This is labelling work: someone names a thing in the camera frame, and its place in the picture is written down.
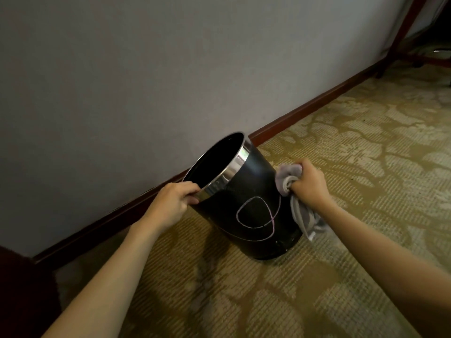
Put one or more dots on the grey cleaning cloth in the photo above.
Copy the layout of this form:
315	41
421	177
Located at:
296	200

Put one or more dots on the person's right hand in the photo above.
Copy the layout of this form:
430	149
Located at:
310	188

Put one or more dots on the person's left hand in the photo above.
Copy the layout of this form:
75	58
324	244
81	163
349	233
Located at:
169	206

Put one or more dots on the dark red furniture piece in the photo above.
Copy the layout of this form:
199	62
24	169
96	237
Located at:
24	295

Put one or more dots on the person's left forearm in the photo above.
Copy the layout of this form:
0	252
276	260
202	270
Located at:
116	278

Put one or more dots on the dark red wooden baseboard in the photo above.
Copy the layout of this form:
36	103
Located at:
211	165

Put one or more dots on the person's left thumb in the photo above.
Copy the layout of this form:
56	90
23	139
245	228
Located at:
188	188

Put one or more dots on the person's right forearm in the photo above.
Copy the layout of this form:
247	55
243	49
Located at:
384	260

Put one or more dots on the black waste bin chrome rim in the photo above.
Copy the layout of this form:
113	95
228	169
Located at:
243	204

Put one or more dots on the person's right fingers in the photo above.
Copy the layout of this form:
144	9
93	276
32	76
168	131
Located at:
296	184

